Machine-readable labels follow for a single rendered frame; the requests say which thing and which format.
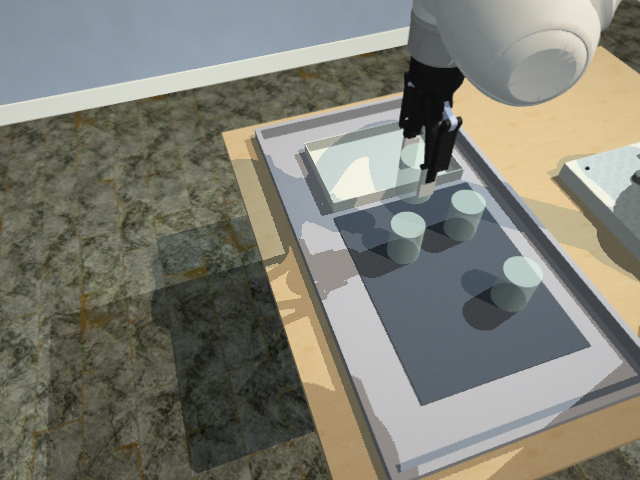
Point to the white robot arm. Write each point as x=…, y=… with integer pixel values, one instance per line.
x=516, y=52

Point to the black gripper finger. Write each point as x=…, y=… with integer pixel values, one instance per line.
x=414, y=121
x=443, y=148

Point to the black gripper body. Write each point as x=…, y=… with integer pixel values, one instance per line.
x=437, y=84

